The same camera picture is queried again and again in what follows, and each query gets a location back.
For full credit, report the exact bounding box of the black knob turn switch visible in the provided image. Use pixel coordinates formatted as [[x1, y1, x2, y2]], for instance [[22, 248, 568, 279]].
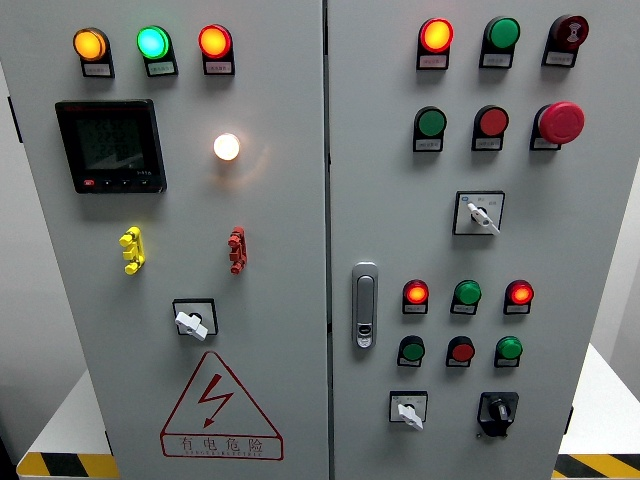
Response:
[[476, 391, 520, 440]]

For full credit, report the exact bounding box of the pale grey cabinet door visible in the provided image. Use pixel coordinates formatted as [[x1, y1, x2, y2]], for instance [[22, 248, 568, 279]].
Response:
[[326, 0, 640, 480], [0, 0, 330, 480]]

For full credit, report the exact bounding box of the silver door lock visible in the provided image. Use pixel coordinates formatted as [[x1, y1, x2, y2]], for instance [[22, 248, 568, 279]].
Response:
[[351, 261, 379, 350]]

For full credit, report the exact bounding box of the small red indicator lamp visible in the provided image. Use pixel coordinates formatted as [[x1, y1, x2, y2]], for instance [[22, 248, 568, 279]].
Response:
[[402, 279, 430, 305], [504, 279, 535, 306]]

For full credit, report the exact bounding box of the white indicator lamp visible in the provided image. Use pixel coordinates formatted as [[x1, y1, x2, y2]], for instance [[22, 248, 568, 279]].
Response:
[[212, 132, 242, 162]]

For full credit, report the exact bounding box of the small green push button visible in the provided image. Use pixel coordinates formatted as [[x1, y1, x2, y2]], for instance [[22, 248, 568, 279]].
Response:
[[398, 335, 426, 363]]

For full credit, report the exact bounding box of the small green indicator lamp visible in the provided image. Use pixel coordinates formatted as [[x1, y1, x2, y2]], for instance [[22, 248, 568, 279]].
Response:
[[452, 279, 483, 306], [495, 335, 524, 361]]

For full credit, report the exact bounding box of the large green push button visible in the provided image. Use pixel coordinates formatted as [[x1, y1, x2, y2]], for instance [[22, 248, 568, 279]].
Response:
[[414, 106, 448, 139]]

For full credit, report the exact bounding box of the small red push button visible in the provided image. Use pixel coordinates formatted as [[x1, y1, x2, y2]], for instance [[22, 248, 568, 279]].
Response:
[[446, 335, 476, 363]]

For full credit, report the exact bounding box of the large red push button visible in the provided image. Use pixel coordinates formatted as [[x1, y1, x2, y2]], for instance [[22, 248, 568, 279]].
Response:
[[473, 105, 511, 138]]

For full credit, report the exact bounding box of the large red indicator lamp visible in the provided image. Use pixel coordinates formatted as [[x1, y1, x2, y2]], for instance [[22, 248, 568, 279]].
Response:
[[418, 18, 455, 54], [197, 24, 234, 60]]

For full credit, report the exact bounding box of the red warning triangle sticker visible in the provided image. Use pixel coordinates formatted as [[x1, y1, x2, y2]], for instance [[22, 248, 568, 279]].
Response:
[[159, 350, 285, 462]]

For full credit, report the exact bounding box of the black digital meter display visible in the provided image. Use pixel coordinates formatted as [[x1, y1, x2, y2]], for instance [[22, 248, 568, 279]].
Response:
[[54, 98, 168, 195]]

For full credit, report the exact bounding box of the large green indicator lamp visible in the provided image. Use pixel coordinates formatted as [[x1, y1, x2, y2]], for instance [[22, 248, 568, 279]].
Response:
[[136, 25, 173, 60], [483, 16, 522, 50]]

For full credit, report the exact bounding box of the large red stop button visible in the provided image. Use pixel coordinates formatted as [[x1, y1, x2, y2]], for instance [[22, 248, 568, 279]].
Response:
[[534, 101, 586, 146]]

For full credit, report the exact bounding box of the large yellow indicator lamp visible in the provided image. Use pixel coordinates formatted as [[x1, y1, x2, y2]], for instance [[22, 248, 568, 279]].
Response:
[[72, 27, 110, 62]]

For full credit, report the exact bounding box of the dark red buzzer lamp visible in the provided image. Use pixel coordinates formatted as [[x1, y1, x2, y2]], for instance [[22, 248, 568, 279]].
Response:
[[549, 14, 590, 51]]

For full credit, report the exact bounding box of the black yellow striped tape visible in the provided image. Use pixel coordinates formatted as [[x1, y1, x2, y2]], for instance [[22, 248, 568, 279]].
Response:
[[552, 453, 640, 480], [17, 452, 121, 480]]

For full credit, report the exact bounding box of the small red handle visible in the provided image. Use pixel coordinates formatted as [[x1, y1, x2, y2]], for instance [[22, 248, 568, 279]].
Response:
[[227, 226, 248, 276]]

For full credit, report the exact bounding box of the white-handled turn switch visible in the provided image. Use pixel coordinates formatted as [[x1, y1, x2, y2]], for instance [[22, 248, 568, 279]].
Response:
[[388, 390, 429, 432], [172, 298, 220, 343], [452, 190, 506, 237]]

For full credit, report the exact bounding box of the small yellow handle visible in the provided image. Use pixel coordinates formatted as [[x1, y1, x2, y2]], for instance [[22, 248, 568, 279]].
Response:
[[118, 226, 147, 276]]

